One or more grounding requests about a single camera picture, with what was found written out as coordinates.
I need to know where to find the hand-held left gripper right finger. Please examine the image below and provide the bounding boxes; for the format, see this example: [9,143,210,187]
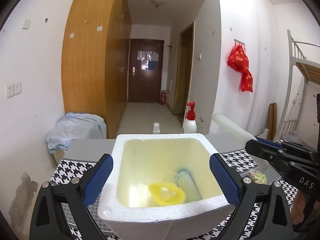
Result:
[209,152,293,240]

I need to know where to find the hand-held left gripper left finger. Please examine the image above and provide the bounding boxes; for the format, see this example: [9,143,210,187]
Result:
[29,153,114,240]

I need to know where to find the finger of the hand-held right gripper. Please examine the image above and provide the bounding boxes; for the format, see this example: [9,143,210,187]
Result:
[256,137,313,155]
[244,139,285,167]

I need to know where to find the blue face mask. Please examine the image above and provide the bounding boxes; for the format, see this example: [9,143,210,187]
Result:
[164,170,202,202]

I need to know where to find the yellow hair scrunchie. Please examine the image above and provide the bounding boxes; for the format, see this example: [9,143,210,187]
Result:
[149,182,186,204]

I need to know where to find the white foam box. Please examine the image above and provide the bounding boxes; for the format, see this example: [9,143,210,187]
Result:
[96,134,238,240]

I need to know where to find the person's right hand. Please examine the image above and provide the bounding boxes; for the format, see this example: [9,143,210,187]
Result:
[291,191,308,227]

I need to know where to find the green crumpled packet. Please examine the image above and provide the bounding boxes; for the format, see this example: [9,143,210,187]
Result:
[246,169,267,183]

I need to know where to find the houndstooth table mat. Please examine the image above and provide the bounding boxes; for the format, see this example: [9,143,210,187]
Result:
[50,147,320,240]

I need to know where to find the brown wooden boards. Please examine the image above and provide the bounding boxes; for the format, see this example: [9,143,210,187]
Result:
[268,102,278,142]

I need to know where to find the white rolled tube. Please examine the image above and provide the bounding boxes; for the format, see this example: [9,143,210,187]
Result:
[212,113,269,171]

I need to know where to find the light blue cloth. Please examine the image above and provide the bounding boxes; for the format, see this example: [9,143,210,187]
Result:
[45,112,107,154]

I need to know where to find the white lotion pump bottle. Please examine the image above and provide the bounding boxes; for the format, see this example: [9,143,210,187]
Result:
[182,102,198,134]

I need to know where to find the red plastic bag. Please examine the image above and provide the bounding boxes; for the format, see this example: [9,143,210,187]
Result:
[227,44,253,92]

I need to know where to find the wooden wardrobe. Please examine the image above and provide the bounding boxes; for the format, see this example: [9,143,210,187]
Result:
[61,0,132,139]

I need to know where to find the wooden side door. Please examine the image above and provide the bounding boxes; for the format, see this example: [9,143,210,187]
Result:
[174,22,195,117]

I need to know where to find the dark brown door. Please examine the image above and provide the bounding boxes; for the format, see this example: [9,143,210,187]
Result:
[128,39,164,103]

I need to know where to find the white paper notice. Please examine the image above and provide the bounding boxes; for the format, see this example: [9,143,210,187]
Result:
[137,51,160,62]

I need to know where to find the grey metal bed frame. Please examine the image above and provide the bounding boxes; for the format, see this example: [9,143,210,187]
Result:
[279,29,320,150]

